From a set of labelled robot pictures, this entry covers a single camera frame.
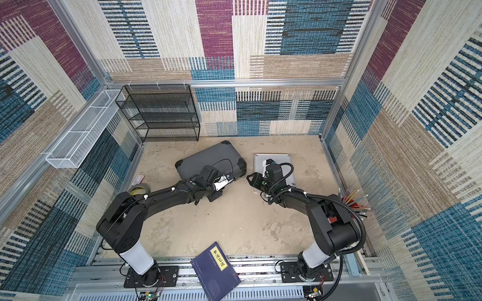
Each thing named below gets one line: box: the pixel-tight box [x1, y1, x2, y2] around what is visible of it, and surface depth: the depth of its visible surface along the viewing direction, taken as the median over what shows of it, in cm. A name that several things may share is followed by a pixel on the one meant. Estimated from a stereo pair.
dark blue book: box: [190, 241, 242, 301], surface depth 75 cm
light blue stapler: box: [345, 252, 360, 277], surface depth 74 cm
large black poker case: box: [174, 140, 248, 180], surface depth 104 cm
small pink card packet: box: [131, 174, 145, 187], surface depth 104 cm
